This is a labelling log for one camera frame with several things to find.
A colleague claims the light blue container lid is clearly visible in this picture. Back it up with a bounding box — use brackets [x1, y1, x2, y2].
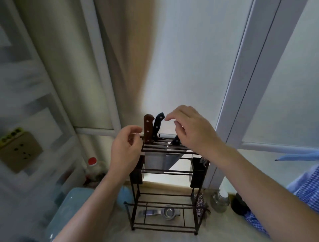
[46, 187, 100, 242]

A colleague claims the person's left hand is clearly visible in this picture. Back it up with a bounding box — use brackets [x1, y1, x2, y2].
[110, 125, 143, 180]

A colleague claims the person's left forearm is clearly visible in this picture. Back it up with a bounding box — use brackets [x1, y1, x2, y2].
[53, 172, 134, 242]

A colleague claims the white window frame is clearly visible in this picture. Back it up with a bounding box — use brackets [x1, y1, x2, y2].
[74, 0, 319, 190]

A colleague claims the black round pot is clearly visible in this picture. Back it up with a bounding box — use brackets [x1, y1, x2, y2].
[230, 192, 250, 216]

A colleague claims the light blue round object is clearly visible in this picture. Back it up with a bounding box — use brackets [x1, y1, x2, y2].
[117, 186, 133, 208]

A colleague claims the beige wall socket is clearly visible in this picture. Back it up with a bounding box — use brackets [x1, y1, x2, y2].
[0, 127, 44, 174]

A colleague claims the black handled riveted knife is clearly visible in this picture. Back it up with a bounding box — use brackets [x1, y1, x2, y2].
[152, 112, 166, 143]

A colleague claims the black utensil holder cup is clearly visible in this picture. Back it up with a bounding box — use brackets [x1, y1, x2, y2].
[190, 157, 210, 189]
[129, 155, 145, 185]

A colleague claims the metal lemon squeezer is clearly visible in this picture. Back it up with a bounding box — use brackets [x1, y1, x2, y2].
[138, 207, 181, 221]

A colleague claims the blue checked cloth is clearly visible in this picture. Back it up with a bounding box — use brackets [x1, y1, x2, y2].
[244, 165, 319, 237]

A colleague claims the black metal knife rack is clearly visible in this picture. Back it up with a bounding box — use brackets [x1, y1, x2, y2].
[124, 134, 210, 236]

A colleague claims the blue cloth strip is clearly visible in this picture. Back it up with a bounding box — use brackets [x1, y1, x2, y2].
[275, 152, 319, 162]

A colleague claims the brown handled cleaver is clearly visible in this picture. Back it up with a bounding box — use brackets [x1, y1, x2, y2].
[143, 114, 168, 171]

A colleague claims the glass jar with metal lid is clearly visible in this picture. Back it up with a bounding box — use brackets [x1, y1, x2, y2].
[210, 189, 230, 214]

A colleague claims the person's right hand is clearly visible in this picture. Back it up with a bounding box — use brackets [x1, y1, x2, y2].
[165, 105, 225, 163]

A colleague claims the red capped plastic bottle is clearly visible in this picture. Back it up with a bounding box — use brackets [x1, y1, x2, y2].
[84, 157, 108, 186]

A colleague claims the person's right forearm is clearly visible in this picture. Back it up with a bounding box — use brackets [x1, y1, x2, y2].
[212, 147, 319, 242]

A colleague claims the small black handled knife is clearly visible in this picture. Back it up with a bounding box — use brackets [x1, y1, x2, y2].
[163, 135, 186, 172]

